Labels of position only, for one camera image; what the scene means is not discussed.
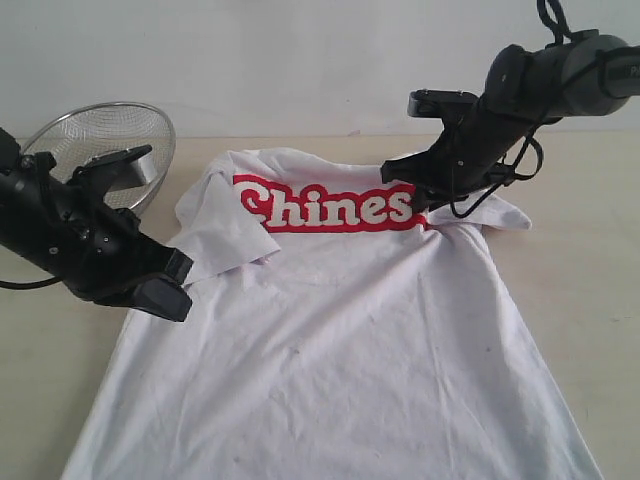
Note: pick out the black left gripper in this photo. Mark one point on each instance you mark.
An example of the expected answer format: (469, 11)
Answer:
(101, 256)

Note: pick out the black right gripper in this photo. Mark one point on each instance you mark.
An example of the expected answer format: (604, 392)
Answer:
(467, 148)

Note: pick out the white t-shirt red print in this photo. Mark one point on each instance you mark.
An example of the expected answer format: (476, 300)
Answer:
(334, 334)

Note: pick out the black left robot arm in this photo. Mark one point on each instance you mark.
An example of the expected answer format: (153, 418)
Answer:
(28, 190)

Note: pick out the metal mesh basket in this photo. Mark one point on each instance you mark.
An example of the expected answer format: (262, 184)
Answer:
(87, 133)

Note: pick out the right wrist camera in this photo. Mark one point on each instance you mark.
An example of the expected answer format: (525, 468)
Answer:
(440, 104)

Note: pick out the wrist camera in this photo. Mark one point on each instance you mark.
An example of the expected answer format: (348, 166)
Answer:
(115, 171)
(440, 104)

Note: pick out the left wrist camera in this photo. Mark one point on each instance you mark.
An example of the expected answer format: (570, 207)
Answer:
(115, 171)

